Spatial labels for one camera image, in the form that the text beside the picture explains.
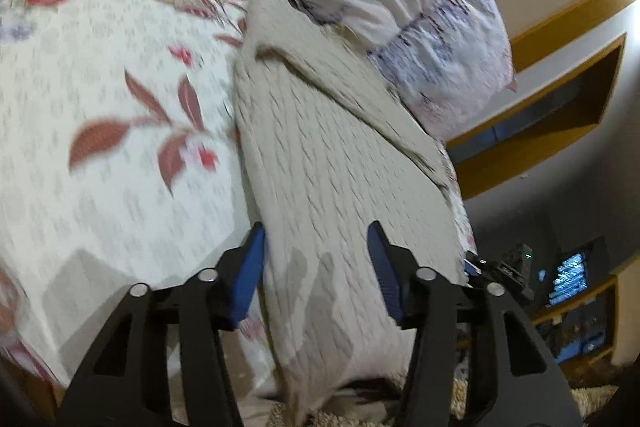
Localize pink patterned pillow right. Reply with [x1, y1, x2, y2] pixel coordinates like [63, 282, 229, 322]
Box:
[299, 0, 514, 140]

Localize wooden desk shelf unit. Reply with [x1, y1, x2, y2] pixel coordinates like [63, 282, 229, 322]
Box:
[532, 274, 618, 364]

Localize floral bed sheet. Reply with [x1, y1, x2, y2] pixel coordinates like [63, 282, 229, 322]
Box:
[1, 0, 285, 426]

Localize beige knitted sweater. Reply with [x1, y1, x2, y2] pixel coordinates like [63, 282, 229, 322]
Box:
[233, 0, 464, 426]

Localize glowing computer monitor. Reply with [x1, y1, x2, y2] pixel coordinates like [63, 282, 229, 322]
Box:
[541, 236, 610, 308]

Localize wooden wall shelf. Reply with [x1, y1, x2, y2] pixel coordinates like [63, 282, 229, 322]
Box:
[449, 0, 639, 205]

